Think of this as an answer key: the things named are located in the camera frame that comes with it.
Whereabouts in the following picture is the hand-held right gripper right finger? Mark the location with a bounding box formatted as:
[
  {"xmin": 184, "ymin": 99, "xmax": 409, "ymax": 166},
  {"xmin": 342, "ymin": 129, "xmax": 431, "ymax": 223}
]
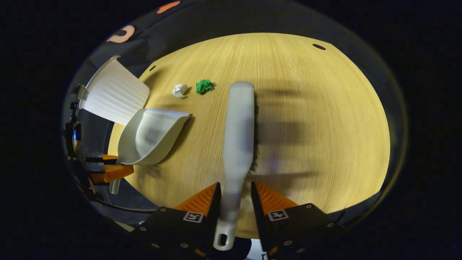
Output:
[{"xmin": 251, "ymin": 181, "xmax": 347, "ymax": 259}]

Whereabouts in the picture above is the white paper ball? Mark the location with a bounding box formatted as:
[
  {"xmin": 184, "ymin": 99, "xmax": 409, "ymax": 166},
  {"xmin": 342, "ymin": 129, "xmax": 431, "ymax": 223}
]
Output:
[{"xmin": 172, "ymin": 83, "xmax": 189, "ymax": 99}]

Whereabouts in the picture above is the green paper ball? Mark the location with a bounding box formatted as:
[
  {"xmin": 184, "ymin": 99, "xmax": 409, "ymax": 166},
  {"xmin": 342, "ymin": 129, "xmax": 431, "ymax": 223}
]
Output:
[{"xmin": 196, "ymin": 79, "xmax": 214, "ymax": 95}]

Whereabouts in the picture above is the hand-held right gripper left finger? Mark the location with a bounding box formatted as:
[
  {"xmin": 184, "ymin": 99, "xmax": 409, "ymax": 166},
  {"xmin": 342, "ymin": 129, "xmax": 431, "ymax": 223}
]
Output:
[{"xmin": 135, "ymin": 182, "xmax": 222, "ymax": 259}]

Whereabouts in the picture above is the small white broom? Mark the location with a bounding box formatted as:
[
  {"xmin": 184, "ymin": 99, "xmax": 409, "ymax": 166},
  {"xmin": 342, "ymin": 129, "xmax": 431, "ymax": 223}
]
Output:
[{"xmin": 213, "ymin": 81, "xmax": 260, "ymax": 251}]

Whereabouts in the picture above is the black backdrop cloth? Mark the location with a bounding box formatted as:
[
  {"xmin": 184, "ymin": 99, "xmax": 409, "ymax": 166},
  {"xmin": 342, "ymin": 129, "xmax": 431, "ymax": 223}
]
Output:
[{"xmin": 61, "ymin": 0, "xmax": 408, "ymax": 231}]

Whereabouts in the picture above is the white dustpan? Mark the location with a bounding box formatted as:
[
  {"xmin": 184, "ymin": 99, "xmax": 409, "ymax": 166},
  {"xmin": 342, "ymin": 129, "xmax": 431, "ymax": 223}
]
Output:
[{"xmin": 109, "ymin": 108, "xmax": 191, "ymax": 195}]

